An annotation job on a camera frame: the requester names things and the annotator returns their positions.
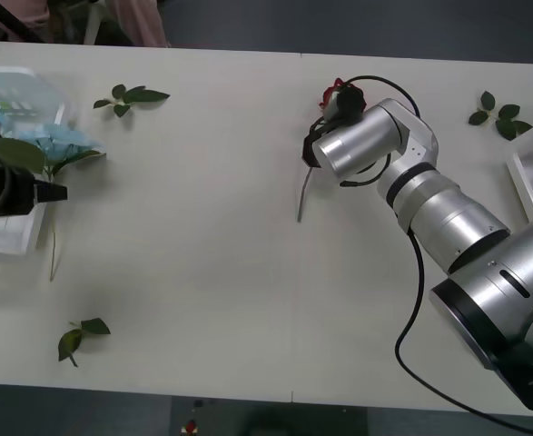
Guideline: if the shallow white box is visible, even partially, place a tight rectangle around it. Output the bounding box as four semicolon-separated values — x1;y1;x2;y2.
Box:
0;66;79;256
506;115;533;223

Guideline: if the pale grey right wrist camera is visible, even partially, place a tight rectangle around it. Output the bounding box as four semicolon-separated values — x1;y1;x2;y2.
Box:
323;92;344;120

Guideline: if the loose green leaf twig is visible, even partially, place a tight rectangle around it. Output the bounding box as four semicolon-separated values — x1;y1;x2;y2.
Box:
57;317;112;369
469;90;533;141
92;84;171;118

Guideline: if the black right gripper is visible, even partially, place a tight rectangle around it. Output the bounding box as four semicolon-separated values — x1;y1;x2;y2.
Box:
301;121;330;170

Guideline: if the person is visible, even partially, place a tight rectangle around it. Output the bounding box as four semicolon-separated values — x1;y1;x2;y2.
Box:
18;0;172;48

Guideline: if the black tripod leg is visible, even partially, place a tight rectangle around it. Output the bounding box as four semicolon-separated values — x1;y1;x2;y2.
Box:
0;0;41;45

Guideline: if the red rose with green stem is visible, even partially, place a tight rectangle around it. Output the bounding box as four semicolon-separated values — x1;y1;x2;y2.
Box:
296;77;368;223

